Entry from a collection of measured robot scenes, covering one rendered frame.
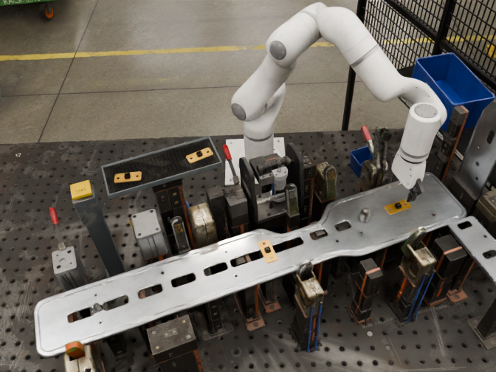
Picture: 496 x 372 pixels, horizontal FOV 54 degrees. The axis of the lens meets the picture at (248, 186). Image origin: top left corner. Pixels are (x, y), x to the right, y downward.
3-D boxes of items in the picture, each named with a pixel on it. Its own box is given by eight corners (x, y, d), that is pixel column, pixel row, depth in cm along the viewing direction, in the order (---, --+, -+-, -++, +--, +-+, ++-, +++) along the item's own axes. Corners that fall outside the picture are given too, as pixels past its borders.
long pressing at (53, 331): (38, 371, 130) (36, 369, 128) (32, 301, 144) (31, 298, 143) (472, 217, 158) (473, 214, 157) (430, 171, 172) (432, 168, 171)
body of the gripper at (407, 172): (393, 144, 144) (387, 170, 153) (412, 166, 138) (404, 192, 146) (415, 137, 146) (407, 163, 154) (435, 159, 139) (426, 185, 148)
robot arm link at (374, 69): (373, 43, 142) (432, 125, 146) (344, 69, 134) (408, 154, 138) (395, 27, 134) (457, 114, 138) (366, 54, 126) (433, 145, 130)
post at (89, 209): (108, 280, 181) (71, 204, 149) (105, 265, 186) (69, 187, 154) (128, 274, 183) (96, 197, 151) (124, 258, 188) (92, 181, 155)
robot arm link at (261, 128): (237, 132, 193) (233, 85, 174) (266, 106, 201) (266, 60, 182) (260, 146, 188) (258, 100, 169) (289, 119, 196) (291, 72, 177)
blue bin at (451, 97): (443, 133, 180) (453, 105, 170) (407, 85, 200) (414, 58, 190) (484, 125, 182) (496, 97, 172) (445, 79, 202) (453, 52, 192)
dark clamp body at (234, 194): (234, 278, 180) (226, 212, 152) (222, 251, 189) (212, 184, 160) (260, 269, 182) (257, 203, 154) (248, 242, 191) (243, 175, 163)
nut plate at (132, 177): (114, 183, 152) (113, 180, 151) (114, 174, 154) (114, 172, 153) (141, 180, 152) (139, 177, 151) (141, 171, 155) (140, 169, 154)
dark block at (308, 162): (299, 243, 189) (302, 168, 158) (291, 230, 193) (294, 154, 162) (310, 240, 190) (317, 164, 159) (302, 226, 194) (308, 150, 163)
